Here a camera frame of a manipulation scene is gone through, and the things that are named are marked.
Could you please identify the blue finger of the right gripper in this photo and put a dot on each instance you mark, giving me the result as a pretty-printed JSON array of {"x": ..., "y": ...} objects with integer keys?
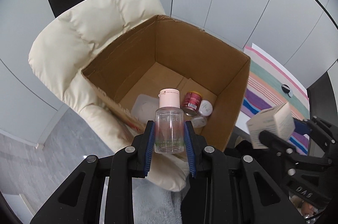
[
  {"x": 276, "y": 144},
  {"x": 301, "y": 127}
]

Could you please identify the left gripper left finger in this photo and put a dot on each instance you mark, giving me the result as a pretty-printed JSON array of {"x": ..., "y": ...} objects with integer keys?
[{"x": 149, "y": 140}]

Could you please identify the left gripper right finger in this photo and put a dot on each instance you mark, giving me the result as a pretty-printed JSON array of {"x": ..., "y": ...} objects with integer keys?
[{"x": 189, "y": 149}]

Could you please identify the peach cosmetic carton box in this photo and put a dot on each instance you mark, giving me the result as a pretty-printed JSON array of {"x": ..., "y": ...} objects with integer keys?
[{"x": 278, "y": 120}]

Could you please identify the clear bottle pink cap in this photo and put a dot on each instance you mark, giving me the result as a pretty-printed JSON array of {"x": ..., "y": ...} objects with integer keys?
[{"x": 169, "y": 123}]

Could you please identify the clear round lid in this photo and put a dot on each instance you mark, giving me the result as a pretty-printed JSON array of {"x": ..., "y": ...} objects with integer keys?
[{"x": 199, "y": 121}]

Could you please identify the red gold small jar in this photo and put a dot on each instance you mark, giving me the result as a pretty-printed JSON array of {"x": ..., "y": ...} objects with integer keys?
[{"x": 191, "y": 103}]

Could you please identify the white plastic tray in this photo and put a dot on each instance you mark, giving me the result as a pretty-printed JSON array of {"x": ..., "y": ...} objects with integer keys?
[{"x": 144, "y": 108}]

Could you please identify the black round puff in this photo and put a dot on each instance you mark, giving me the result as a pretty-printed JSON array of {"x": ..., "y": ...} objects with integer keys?
[{"x": 285, "y": 88}]

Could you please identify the person's black trousers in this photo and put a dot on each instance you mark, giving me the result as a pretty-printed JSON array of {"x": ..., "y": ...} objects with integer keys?
[{"x": 231, "y": 189}]

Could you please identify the striped colourful cloth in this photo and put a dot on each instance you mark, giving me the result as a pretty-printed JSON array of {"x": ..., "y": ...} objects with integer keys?
[{"x": 274, "y": 97}]

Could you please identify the white fluffy rug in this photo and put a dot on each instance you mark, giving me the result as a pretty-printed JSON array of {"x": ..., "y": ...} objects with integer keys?
[{"x": 153, "y": 204}]

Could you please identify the brown cardboard box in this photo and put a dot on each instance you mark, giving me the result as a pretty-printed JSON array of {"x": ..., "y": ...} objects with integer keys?
[{"x": 167, "y": 53}]

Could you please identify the white wardrobe cabinets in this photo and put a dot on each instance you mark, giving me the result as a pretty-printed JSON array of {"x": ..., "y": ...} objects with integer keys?
[{"x": 300, "y": 34}]

